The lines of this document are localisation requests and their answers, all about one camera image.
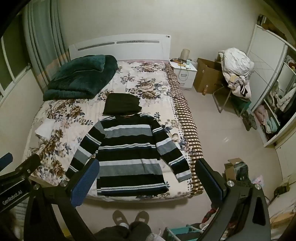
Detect dark green plush blanket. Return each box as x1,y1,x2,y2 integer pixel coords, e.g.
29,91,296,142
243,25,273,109
43,55,118,101

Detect red dark cloth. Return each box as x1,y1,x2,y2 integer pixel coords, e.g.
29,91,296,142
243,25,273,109
203,207,220,223

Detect pink plastic bag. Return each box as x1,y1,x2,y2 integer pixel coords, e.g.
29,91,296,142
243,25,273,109
252,175,265,186

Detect teal plastic basket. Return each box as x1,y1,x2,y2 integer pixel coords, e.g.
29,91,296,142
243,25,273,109
165,224,204,241

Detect dark green slipper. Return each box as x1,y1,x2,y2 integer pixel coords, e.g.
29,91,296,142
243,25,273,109
242,112,251,131
250,111,258,129

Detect striped knit sweater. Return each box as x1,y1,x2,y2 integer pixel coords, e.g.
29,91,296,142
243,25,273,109
66,113,192,197

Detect pile of mixed clothes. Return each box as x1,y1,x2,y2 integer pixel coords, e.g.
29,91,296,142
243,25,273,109
223,74,252,98

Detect bed with floral sheet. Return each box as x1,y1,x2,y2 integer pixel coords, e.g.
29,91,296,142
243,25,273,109
23,34,204,202

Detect white bedding bundle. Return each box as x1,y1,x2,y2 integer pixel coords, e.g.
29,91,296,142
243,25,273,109
221,47,255,77

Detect white folded cloth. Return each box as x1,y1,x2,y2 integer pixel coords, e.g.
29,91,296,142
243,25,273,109
35,118,56,141

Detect grey green curtain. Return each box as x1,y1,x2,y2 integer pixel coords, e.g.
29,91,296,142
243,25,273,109
22,0,71,88

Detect white wardrobe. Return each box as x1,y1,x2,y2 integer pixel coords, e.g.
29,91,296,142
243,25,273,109
245,24,296,147

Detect beige cloth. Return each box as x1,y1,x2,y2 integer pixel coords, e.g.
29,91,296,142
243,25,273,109
268,192,296,240

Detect white nightstand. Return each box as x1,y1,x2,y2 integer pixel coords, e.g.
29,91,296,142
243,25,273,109
169,60,198,90

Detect black folded garment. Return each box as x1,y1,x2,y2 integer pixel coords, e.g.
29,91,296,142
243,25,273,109
102,93,142,116

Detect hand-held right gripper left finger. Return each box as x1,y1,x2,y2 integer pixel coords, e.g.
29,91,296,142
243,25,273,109
24,158,100,241

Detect window with white frame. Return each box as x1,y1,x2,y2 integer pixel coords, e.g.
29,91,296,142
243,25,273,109
0,14,30,100

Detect brown checkered bed sheet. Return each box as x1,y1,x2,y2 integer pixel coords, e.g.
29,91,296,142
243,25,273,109
165,64,204,198

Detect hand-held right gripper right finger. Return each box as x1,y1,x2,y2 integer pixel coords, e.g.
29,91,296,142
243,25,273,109
195,158,271,241

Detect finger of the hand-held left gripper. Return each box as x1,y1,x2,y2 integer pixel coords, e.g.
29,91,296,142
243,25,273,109
0,153,41,183
0,152,13,171

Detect small open cardboard box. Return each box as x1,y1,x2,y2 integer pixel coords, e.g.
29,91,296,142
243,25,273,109
224,158,249,181

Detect metal folding chair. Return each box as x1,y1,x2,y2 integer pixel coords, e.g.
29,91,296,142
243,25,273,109
213,82,252,116

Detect person's legs in dark pants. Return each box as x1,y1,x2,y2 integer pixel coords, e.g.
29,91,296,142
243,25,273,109
94,221,153,241

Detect large cardboard box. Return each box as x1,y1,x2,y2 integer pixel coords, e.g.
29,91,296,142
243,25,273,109
193,58,226,94

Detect brown box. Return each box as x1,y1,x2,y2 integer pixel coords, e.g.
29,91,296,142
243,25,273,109
257,14,287,40

